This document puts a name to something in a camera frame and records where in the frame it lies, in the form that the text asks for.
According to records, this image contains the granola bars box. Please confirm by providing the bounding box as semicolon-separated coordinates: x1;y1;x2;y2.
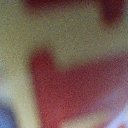
0;0;128;128

